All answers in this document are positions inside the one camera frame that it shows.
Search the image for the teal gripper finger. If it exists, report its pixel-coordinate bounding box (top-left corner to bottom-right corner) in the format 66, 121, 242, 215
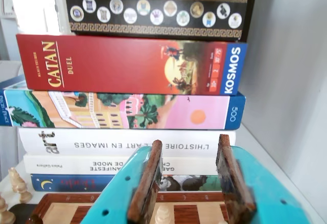
216, 133, 311, 224
81, 139, 164, 224

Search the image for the light wooden chess piece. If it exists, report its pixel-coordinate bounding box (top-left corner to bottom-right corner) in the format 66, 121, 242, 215
0, 195, 16, 224

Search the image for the blue illustrated book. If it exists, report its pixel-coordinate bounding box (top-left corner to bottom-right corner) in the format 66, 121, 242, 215
30, 174, 223, 193

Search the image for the white art history book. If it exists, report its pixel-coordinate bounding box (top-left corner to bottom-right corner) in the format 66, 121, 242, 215
17, 127, 237, 159

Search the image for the wooden folding chessboard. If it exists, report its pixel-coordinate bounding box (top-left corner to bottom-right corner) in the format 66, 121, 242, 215
32, 192, 232, 224

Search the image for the white Chanel fashion book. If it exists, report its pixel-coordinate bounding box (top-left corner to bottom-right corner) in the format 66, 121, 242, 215
23, 154, 221, 176

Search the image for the light wooden bishop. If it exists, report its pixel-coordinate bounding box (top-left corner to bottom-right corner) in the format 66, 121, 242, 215
7, 167, 33, 204

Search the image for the red Catan Duel box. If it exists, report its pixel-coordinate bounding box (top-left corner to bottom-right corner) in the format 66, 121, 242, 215
15, 33, 248, 96

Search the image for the black Greek pattern game box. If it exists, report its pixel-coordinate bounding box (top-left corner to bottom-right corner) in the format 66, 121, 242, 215
64, 0, 250, 43

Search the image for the white perforated upright post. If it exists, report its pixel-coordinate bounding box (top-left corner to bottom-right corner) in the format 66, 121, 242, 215
52, 0, 72, 34

